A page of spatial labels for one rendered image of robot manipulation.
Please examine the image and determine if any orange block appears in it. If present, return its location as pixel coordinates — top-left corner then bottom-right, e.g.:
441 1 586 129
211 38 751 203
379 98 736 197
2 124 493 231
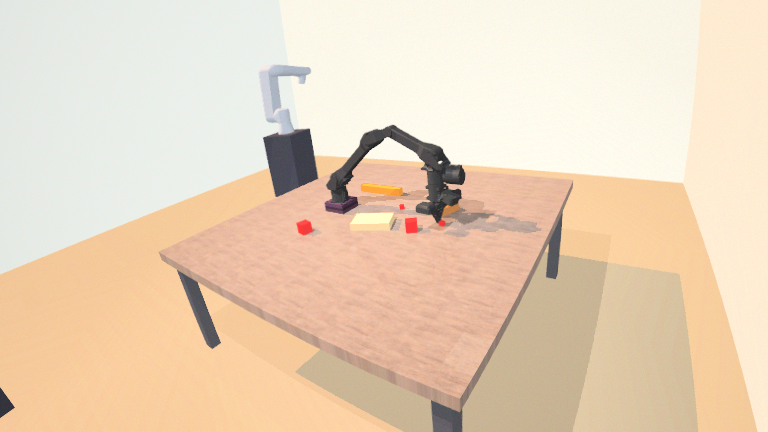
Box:
442 203 459 217

